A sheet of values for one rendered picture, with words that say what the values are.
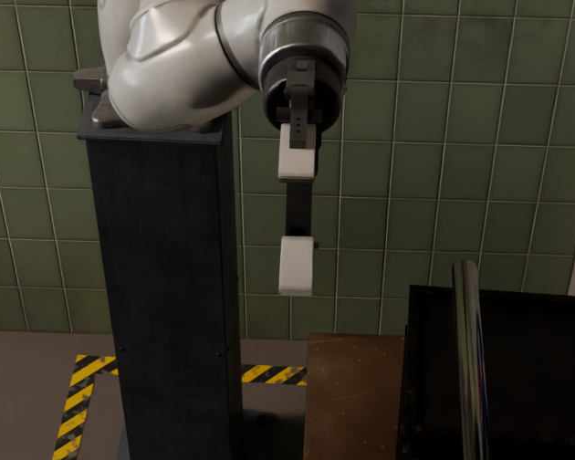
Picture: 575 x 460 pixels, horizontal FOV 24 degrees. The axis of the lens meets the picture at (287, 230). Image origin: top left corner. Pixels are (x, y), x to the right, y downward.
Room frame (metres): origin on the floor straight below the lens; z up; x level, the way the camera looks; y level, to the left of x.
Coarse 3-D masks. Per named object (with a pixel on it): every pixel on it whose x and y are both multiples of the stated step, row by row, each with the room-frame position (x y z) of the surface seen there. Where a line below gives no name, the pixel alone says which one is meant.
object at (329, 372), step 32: (320, 352) 1.45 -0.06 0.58; (352, 352) 1.45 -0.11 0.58; (384, 352) 1.45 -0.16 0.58; (320, 384) 1.38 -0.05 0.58; (352, 384) 1.38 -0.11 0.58; (384, 384) 1.38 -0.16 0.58; (320, 416) 1.32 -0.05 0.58; (352, 416) 1.32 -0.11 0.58; (384, 416) 1.32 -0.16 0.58; (320, 448) 1.25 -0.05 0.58; (352, 448) 1.25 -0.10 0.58; (384, 448) 1.25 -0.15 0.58
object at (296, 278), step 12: (288, 240) 0.87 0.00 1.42; (300, 240) 0.87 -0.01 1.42; (312, 240) 0.87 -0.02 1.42; (288, 252) 0.86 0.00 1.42; (300, 252) 0.86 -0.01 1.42; (312, 252) 0.86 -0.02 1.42; (288, 264) 0.84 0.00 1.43; (300, 264) 0.84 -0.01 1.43; (312, 264) 0.84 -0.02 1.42; (288, 276) 0.83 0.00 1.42; (300, 276) 0.83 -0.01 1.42; (312, 276) 0.83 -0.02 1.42; (288, 288) 0.81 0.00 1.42; (300, 288) 0.81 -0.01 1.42
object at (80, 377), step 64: (128, 128) 1.54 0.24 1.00; (128, 192) 1.53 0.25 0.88; (192, 192) 1.52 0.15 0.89; (128, 256) 1.53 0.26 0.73; (192, 256) 1.52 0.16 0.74; (128, 320) 1.53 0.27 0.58; (192, 320) 1.52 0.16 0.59; (128, 384) 1.53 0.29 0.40; (192, 384) 1.52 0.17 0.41; (64, 448) 1.68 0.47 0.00; (128, 448) 1.67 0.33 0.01; (192, 448) 1.52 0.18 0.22; (256, 448) 1.67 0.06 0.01
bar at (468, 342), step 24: (456, 264) 1.09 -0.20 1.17; (456, 288) 1.05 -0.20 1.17; (456, 312) 1.01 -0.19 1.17; (456, 336) 0.98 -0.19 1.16; (480, 336) 0.98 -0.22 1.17; (480, 360) 0.94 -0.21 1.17; (480, 384) 0.90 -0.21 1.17; (480, 408) 0.87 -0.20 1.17; (480, 432) 0.84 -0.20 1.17; (480, 456) 0.81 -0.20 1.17
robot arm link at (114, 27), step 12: (108, 0) 1.57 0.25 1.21; (120, 0) 1.56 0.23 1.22; (132, 0) 1.55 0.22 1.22; (108, 12) 1.57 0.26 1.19; (120, 12) 1.56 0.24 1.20; (132, 12) 1.55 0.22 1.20; (108, 24) 1.57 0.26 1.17; (120, 24) 1.55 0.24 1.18; (108, 36) 1.57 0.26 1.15; (120, 36) 1.55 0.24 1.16; (108, 48) 1.57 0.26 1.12; (120, 48) 1.55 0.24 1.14; (108, 60) 1.58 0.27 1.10; (108, 72) 1.59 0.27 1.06
